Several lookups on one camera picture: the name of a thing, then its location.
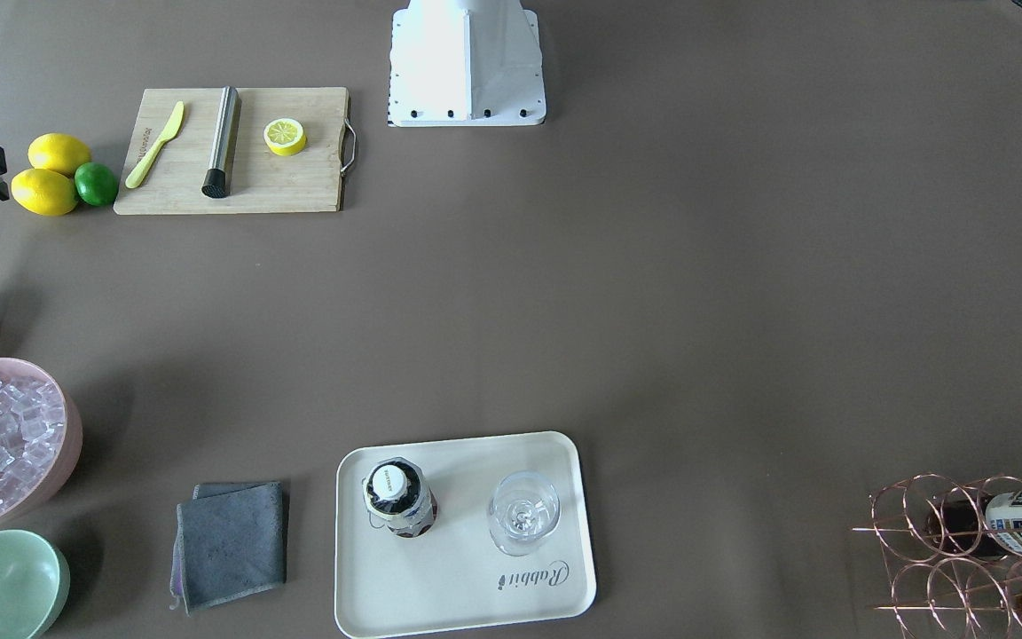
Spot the yellow lemon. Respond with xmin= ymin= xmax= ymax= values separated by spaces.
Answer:
xmin=26 ymin=132 xmax=92 ymax=178
xmin=11 ymin=169 xmax=78 ymax=216

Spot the clear wine glass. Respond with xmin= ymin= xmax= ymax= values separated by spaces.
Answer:
xmin=487 ymin=470 xmax=562 ymax=556

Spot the half lemon slice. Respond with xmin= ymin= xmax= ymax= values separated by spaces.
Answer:
xmin=263 ymin=117 xmax=307 ymax=157

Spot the green lime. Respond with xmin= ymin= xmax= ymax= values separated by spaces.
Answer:
xmin=73 ymin=162 xmax=119 ymax=207

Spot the grey folded cloth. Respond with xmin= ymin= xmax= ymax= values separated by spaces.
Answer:
xmin=169 ymin=481 xmax=287 ymax=615

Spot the steel muddler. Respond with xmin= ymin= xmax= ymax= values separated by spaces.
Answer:
xmin=201 ymin=86 xmax=240 ymax=199

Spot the cream serving tray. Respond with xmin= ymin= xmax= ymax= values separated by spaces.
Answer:
xmin=334 ymin=431 xmax=597 ymax=638

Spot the mint green bowl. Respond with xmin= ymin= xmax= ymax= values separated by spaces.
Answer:
xmin=0 ymin=530 xmax=72 ymax=638

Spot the pink bowl of ice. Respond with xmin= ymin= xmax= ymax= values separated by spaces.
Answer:
xmin=0 ymin=359 xmax=83 ymax=523

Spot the bamboo cutting board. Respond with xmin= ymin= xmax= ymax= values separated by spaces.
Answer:
xmin=114 ymin=86 xmax=351 ymax=216

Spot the copper wire bottle basket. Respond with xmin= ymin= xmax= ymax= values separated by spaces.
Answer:
xmin=862 ymin=473 xmax=1022 ymax=638

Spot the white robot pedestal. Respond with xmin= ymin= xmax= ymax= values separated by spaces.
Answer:
xmin=387 ymin=1 xmax=547 ymax=127

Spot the yellow plastic knife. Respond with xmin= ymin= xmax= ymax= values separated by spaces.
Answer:
xmin=124 ymin=101 xmax=185 ymax=190

